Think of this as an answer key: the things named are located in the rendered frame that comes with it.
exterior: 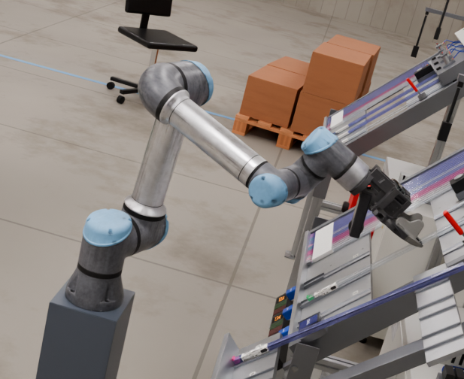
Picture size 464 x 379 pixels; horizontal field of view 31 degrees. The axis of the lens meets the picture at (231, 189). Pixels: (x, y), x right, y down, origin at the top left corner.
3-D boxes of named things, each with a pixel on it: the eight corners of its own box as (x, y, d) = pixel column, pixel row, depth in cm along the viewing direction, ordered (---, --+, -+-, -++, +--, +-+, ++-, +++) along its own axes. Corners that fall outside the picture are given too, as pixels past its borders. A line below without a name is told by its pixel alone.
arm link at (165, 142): (97, 244, 224) (153, 53, 203) (131, 231, 237) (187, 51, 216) (131, 266, 219) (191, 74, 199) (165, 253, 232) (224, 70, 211)
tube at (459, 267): (235, 365, 173) (232, 360, 173) (235, 362, 174) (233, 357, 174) (466, 269, 160) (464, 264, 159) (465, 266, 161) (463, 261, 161)
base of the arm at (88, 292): (56, 301, 213) (62, 266, 210) (76, 277, 228) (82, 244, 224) (113, 317, 212) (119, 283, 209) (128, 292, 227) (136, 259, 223)
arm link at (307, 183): (259, 186, 194) (290, 156, 189) (282, 177, 204) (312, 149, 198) (280, 212, 193) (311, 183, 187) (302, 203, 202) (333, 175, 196)
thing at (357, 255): (302, 353, 187) (294, 341, 187) (316, 242, 249) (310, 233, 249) (377, 315, 182) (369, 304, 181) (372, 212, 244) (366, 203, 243)
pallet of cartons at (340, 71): (357, 128, 683) (383, 45, 659) (347, 168, 572) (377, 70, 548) (258, 100, 692) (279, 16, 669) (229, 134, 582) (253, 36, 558)
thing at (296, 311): (303, 364, 188) (286, 339, 187) (317, 251, 250) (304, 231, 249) (308, 362, 188) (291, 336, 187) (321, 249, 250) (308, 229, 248)
